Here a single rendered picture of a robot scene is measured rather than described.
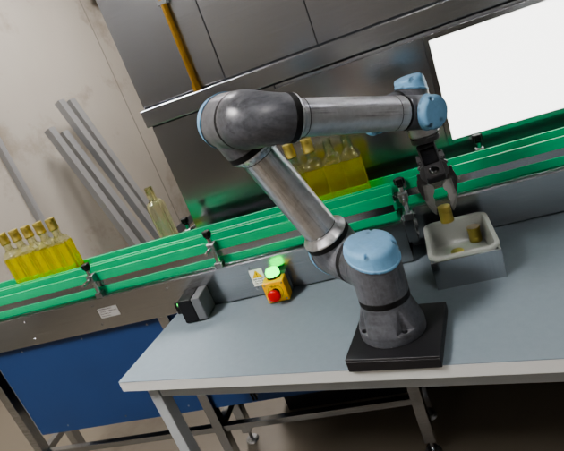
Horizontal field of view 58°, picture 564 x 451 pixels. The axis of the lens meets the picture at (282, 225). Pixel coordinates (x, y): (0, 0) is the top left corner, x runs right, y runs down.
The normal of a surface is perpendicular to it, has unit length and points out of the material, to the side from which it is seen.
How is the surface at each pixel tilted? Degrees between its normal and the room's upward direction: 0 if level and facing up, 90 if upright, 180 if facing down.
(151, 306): 90
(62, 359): 90
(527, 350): 0
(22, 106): 90
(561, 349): 0
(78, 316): 90
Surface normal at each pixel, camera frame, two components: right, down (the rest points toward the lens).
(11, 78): 0.88, -0.18
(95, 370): -0.18, 0.40
